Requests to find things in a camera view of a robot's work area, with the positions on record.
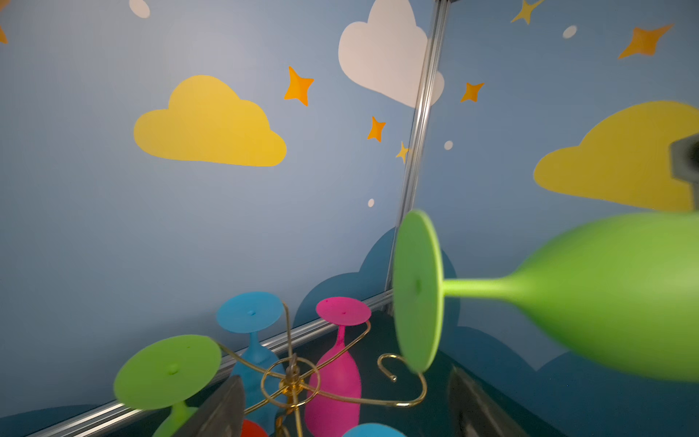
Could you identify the green wine glass rear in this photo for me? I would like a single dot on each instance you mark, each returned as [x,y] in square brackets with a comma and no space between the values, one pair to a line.
[166,374]

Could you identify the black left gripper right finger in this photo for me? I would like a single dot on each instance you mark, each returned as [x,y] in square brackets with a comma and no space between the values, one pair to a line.
[473,412]

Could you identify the light green wine glass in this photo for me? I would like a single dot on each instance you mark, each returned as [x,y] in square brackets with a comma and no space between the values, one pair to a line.
[622,292]

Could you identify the red wine glass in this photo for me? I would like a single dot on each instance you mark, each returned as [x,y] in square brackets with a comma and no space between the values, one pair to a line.
[251,429]

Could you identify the blue wine glass front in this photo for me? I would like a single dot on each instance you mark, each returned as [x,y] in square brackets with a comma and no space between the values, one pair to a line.
[373,430]

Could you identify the magenta wine glass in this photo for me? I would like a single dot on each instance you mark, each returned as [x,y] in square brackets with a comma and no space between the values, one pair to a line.
[324,416]

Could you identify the aluminium frame rail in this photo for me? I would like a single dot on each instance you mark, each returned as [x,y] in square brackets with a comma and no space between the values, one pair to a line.
[114,416]

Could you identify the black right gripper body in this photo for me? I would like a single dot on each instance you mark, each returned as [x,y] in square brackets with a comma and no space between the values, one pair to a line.
[684,163]

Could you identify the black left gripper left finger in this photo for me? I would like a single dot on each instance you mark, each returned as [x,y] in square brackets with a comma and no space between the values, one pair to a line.
[221,415]

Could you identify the blue wine glass rear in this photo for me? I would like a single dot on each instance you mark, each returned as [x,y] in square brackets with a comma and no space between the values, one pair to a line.
[249,314]

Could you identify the gold wire glass rack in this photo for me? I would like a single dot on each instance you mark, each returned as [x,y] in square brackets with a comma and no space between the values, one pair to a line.
[285,384]

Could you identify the blue wine glass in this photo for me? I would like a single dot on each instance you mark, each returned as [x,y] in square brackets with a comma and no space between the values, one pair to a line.
[373,430]
[249,314]

